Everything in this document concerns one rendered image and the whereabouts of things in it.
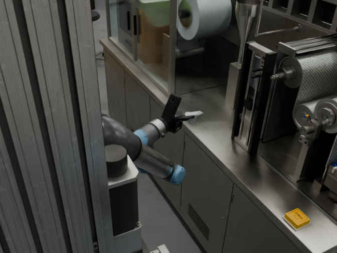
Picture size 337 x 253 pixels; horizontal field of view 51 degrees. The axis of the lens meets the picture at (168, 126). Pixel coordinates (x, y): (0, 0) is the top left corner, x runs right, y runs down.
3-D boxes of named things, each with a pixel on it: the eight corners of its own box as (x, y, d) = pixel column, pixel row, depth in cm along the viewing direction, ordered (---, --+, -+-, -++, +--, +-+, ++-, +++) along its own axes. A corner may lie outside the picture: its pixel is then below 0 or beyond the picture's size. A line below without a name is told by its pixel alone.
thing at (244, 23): (219, 101, 223) (229, 10, 192) (236, 97, 229) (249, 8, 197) (232, 112, 213) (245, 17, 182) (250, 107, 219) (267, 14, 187)
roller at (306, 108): (290, 122, 165) (296, 99, 159) (328, 110, 175) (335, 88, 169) (309, 135, 156) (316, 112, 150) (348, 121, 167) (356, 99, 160)
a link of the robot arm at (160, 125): (146, 119, 138) (162, 129, 134) (154, 114, 141) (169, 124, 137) (144, 134, 142) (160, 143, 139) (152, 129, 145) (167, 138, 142)
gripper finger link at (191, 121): (200, 121, 153) (180, 122, 151) (202, 110, 150) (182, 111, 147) (202, 125, 151) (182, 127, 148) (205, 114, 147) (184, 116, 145)
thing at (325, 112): (324, 104, 143) (336, 118, 139) (327, 103, 143) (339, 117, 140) (314, 115, 148) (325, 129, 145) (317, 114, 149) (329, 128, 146)
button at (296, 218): (284, 217, 144) (285, 213, 143) (296, 211, 147) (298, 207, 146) (296, 229, 139) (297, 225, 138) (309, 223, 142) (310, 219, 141)
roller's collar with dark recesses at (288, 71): (275, 79, 160) (277, 66, 157) (285, 76, 163) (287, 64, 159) (285, 85, 156) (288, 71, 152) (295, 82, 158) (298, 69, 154)
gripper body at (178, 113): (169, 120, 154) (151, 131, 146) (171, 104, 149) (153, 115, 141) (182, 128, 151) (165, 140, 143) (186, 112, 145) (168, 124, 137)
